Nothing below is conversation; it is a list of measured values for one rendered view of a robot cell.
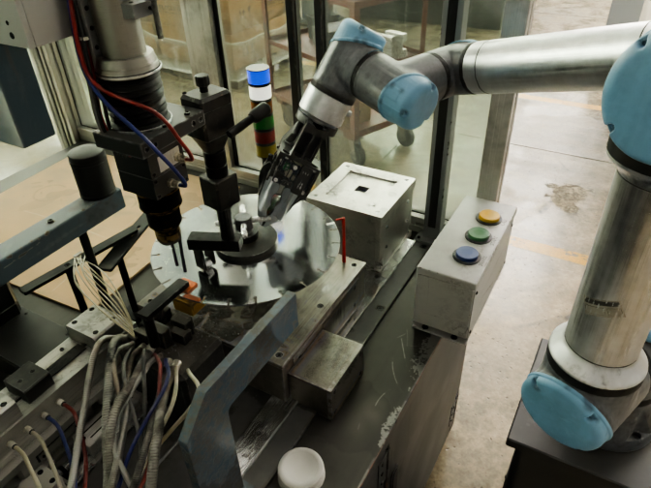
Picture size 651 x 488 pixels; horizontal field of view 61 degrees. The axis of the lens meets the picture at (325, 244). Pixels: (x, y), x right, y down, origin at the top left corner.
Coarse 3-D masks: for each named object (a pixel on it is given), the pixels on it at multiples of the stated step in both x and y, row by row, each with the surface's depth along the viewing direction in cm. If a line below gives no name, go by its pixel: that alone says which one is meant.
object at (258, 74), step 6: (252, 66) 111; (258, 66) 111; (264, 66) 111; (252, 72) 109; (258, 72) 109; (264, 72) 109; (252, 78) 110; (258, 78) 109; (264, 78) 110; (252, 84) 110; (258, 84) 110; (264, 84) 110
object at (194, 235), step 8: (224, 216) 84; (224, 224) 85; (232, 224) 86; (192, 232) 89; (200, 232) 89; (208, 232) 89; (216, 232) 89; (224, 232) 86; (232, 232) 87; (192, 240) 88; (200, 240) 87; (208, 240) 87; (216, 240) 87; (224, 240) 87; (232, 240) 87; (240, 240) 88; (192, 248) 88; (200, 248) 88; (208, 248) 88; (216, 248) 88; (224, 248) 88; (232, 248) 88; (240, 248) 88; (200, 256) 89; (208, 256) 91; (200, 264) 90
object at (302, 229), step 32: (192, 224) 103; (288, 224) 102; (320, 224) 102; (160, 256) 95; (192, 256) 95; (288, 256) 94; (320, 256) 94; (224, 288) 88; (256, 288) 88; (288, 288) 87
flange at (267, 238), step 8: (256, 224) 101; (256, 232) 96; (264, 232) 98; (272, 232) 98; (248, 240) 95; (256, 240) 96; (264, 240) 96; (272, 240) 96; (248, 248) 94; (256, 248) 94; (264, 248) 94; (272, 248) 95; (224, 256) 94; (232, 256) 93; (240, 256) 93; (248, 256) 93; (256, 256) 93
